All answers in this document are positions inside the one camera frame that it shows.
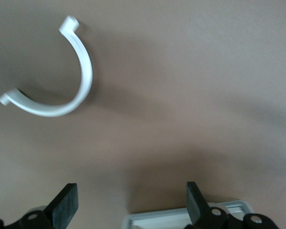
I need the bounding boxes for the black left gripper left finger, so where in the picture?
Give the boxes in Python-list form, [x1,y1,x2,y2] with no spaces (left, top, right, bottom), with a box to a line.
[16,183,80,229]

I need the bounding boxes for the white rectangular tray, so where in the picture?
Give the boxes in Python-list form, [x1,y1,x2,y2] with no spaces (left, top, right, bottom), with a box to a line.
[122,199,254,229]

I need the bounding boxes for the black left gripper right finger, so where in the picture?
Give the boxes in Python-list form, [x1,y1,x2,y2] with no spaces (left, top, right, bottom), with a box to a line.
[186,181,230,229]

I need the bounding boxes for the white half ring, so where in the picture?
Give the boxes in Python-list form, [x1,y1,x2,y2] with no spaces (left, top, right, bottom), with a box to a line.
[0,15,94,118]

